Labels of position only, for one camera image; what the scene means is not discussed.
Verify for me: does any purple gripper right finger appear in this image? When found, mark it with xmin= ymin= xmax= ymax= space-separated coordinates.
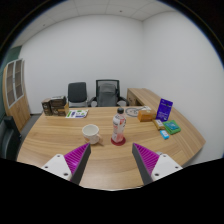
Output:
xmin=132 ymin=143 xmax=182 ymax=185

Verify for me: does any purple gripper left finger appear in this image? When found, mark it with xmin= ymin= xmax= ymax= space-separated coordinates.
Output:
xmin=42 ymin=143 xmax=91 ymax=185

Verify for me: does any clear bottle pink label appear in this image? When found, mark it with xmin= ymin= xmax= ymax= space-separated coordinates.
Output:
xmin=112 ymin=107 xmax=126 ymax=142

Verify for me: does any small blue box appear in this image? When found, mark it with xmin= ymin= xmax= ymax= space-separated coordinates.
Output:
xmin=160 ymin=130 xmax=169 ymax=140

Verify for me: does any red round coaster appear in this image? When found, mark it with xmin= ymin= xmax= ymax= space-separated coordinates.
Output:
xmin=111 ymin=137 xmax=126 ymax=146

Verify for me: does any white ceramic mug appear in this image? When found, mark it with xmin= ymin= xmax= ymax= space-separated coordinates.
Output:
xmin=82 ymin=124 xmax=101 ymax=144

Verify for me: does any small tan packet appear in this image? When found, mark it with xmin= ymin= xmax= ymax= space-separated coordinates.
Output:
xmin=153 ymin=119 xmax=165 ymax=130

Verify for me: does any wooden side desk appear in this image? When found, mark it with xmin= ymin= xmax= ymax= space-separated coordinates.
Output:
xmin=126 ymin=87 xmax=207 ymax=161

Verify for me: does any green flat box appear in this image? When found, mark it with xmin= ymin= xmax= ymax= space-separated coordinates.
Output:
xmin=163 ymin=120 xmax=181 ymax=135

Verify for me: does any orange cardboard box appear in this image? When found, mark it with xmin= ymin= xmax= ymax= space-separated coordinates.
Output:
xmin=137 ymin=110 xmax=156 ymax=122

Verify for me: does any white green leaflet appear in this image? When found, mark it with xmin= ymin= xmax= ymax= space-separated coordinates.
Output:
xmin=66 ymin=110 xmax=88 ymax=118

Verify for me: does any purple standing box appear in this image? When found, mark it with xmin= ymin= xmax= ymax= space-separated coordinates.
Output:
xmin=156 ymin=99 xmax=173 ymax=122

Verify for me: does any round grey disc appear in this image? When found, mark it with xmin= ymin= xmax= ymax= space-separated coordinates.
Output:
xmin=125 ymin=107 xmax=141 ymax=117

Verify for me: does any dark brown box stack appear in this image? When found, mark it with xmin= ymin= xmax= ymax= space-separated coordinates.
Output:
xmin=41 ymin=96 xmax=69 ymax=116

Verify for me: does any black chair at left edge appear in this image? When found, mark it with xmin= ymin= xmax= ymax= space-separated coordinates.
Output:
xmin=0 ymin=116 xmax=21 ymax=161

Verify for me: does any black office chair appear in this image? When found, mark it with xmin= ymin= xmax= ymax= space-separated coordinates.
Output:
xmin=68 ymin=82 xmax=88 ymax=107

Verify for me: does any wooden glass-door cabinet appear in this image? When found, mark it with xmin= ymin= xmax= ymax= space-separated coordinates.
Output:
xmin=2 ymin=59 xmax=30 ymax=131

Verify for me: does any grey mesh office chair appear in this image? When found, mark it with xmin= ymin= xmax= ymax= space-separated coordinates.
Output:
xmin=88 ymin=79 xmax=129 ymax=107

